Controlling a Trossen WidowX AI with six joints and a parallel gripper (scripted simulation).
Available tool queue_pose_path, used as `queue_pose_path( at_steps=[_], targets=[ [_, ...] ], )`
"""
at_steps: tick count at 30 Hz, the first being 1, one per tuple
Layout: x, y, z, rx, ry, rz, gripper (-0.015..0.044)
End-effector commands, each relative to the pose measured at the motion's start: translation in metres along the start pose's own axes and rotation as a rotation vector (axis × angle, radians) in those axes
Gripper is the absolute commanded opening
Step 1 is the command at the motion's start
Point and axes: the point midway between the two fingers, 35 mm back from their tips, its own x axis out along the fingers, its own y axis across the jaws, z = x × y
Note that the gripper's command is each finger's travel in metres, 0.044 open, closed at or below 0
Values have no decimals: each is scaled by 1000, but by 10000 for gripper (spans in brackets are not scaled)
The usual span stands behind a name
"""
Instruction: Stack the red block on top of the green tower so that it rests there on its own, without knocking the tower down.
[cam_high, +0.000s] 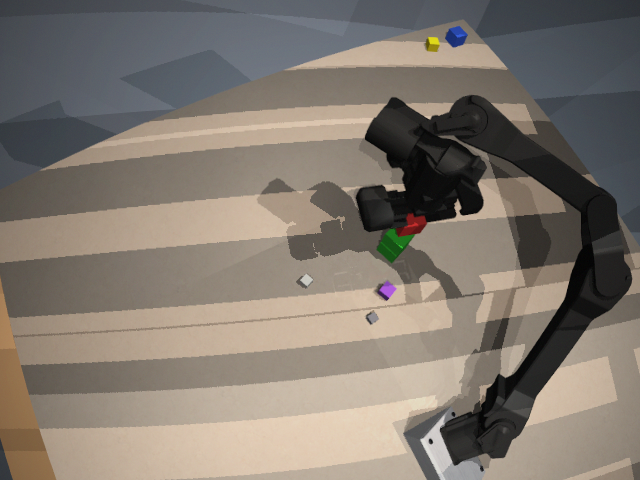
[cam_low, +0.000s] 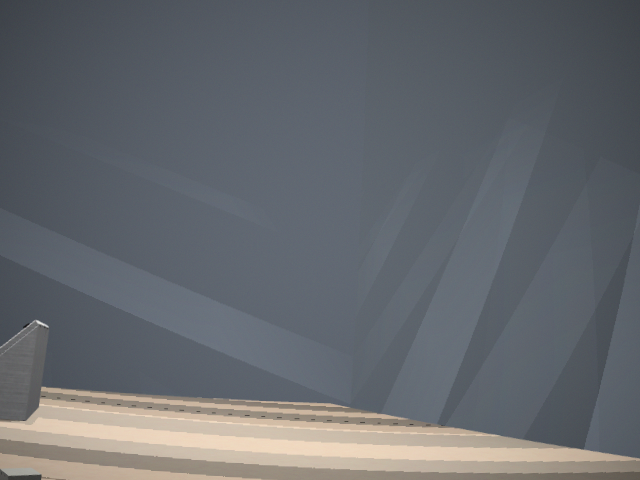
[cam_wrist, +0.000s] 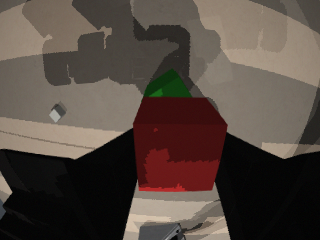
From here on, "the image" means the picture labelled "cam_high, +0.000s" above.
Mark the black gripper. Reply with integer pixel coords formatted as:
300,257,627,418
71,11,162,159
356,163,484,232

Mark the small purple block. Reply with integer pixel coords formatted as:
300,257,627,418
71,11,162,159
377,282,397,301

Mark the blue cube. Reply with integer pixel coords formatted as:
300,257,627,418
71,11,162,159
445,26,468,47

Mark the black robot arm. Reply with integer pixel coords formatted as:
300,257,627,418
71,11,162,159
365,95,632,465

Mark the red block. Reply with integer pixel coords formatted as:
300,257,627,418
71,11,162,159
396,212,427,237

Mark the small yellow block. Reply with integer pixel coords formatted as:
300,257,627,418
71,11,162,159
425,37,440,52

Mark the green block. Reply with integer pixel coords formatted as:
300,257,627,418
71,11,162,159
377,242,408,263
382,228,415,256

